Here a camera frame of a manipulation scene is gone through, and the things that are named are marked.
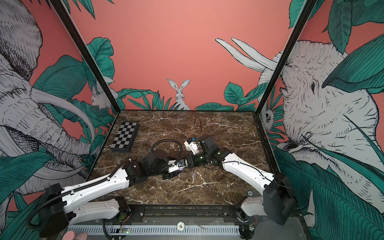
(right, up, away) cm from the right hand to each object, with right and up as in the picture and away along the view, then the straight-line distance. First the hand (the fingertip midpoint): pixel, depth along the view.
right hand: (181, 164), depth 73 cm
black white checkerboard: (-41, +10, +27) cm, 51 cm away
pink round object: (-44, -26, -13) cm, 53 cm away
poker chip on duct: (0, -29, -2) cm, 29 cm away
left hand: (-1, 0, +3) cm, 3 cm away
